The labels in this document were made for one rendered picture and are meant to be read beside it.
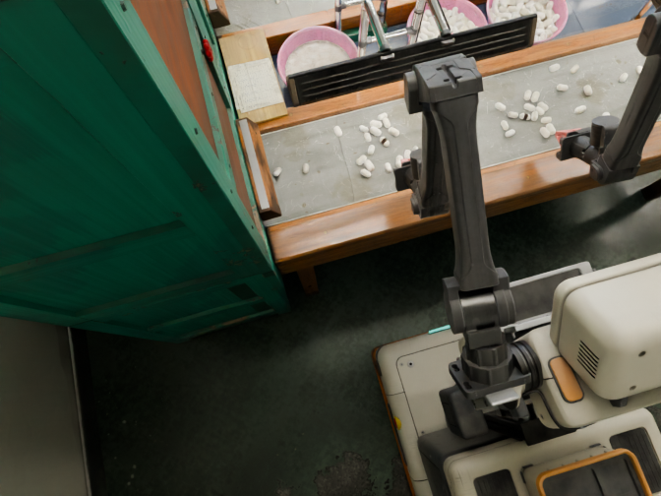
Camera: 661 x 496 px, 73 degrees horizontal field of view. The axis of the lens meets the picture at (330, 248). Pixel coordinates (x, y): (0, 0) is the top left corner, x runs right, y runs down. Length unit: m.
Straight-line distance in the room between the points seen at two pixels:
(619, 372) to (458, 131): 0.41
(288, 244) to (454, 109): 0.74
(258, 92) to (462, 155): 0.93
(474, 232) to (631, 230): 1.82
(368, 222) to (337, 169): 0.20
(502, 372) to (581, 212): 1.68
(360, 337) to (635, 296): 1.39
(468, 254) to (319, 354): 1.35
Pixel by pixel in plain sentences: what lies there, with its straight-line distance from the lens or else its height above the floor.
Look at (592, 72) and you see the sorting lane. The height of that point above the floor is 0.74.
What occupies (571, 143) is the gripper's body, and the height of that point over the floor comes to 0.93.
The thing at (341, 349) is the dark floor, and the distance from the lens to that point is 2.01.
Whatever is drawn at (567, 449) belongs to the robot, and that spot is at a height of 0.81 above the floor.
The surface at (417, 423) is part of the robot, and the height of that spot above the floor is 0.28.
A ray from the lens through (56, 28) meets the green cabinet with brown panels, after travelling 0.42.
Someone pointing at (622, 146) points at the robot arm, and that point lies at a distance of 1.19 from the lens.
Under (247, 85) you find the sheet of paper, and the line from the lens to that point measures 1.53.
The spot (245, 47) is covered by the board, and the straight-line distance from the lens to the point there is 1.61.
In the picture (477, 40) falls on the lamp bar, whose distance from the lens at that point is 1.24.
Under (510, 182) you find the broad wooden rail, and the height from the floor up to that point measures 0.76.
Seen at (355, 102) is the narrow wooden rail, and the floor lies 0.76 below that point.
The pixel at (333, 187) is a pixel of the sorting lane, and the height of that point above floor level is 0.74.
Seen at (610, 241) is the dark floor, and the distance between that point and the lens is 2.45.
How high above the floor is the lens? 2.01
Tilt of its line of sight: 75 degrees down
